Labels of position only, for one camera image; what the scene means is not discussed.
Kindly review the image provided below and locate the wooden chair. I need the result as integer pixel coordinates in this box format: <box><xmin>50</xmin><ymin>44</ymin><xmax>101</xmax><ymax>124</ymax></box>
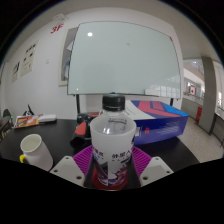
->
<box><xmin>0</xmin><ymin>108</ymin><xmax>13</xmax><ymax>135</ymax></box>

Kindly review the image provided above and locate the wall notice board with papers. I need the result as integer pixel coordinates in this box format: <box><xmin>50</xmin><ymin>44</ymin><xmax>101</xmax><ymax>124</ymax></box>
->
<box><xmin>58</xmin><ymin>26</ymin><xmax>80</xmax><ymax>87</ymax></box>

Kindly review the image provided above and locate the colourful flat book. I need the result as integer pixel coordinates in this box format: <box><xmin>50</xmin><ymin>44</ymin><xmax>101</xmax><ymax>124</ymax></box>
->
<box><xmin>13</xmin><ymin>114</ymin><xmax>41</xmax><ymax>130</ymax></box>

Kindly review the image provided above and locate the large white wall poster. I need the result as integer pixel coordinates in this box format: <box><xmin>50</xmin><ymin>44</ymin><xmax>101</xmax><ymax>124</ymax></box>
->
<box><xmin>20</xmin><ymin>40</ymin><xmax>40</xmax><ymax>77</ymax></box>

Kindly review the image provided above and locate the blue cardboard box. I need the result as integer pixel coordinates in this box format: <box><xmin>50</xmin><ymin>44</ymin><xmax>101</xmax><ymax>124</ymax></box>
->
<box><xmin>124</xmin><ymin>99</ymin><xmax>190</xmax><ymax>147</ymax></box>

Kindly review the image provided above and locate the red cabinet in hallway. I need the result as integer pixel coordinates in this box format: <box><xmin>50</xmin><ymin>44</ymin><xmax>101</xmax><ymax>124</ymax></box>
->
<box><xmin>195</xmin><ymin>105</ymin><xmax>204</xmax><ymax>124</ymax></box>

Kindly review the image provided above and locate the whiteboard on stand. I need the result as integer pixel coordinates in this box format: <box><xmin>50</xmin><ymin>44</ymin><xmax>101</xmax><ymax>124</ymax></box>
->
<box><xmin>66</xmin><ymin>20</ymin><xmax>183</xmax><ymax>116</ymax></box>

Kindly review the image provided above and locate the white flat case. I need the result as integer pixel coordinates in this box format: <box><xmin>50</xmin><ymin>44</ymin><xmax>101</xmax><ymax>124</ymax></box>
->
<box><xmin>38</xmin><ymin>113</ymin><xmax>58</xmax><ymax>123</ymax></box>

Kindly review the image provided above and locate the white mug with yellow handle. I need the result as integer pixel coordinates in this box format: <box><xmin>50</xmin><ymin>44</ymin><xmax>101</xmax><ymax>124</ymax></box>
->
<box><xmin>19</xmin><ymin>133</ymin><xmax>55</xmax><ymax>172</ymax></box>

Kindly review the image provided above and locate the black and red device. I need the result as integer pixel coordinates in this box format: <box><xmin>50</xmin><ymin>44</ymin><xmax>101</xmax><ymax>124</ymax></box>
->
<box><xmin>69</xmin><ymin>112</ymin><xmax>101</xmax><ymax>148</ymax></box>

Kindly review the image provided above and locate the red and white wall sign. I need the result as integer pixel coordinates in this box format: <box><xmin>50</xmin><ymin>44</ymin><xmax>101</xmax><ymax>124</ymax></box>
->
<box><xmin>188</xmin><ymin>84</ymin><xmax>197</xmax><ymax>96</ymax></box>

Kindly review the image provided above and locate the clear bottle with printed label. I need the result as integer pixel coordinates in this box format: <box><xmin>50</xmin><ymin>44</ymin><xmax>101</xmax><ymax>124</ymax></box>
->
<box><xmin>89</xmin><ymin>94</ymin><xmax>138</xmax><ymax>188</ymax></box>

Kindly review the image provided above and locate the small white wall poster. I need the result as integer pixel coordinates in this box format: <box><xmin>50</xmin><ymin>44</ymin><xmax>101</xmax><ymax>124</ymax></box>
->
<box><xmin>10</xmin><ymin>60</ymin><xmax>21</xmax><ymax>84</ymax></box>

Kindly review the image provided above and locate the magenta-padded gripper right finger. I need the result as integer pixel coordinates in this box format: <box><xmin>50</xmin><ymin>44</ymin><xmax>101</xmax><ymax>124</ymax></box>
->
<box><xmin>132</xmin><ymin>146</ymin><xmax>175</xmax><ymax>187</ymax></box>

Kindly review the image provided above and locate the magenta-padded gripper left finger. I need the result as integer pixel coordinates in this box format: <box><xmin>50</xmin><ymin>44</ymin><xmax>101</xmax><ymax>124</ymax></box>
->
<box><xmin>49</xmin><ymin>145</ymin><xmax>95</xmax><ymax>188</ymax></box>

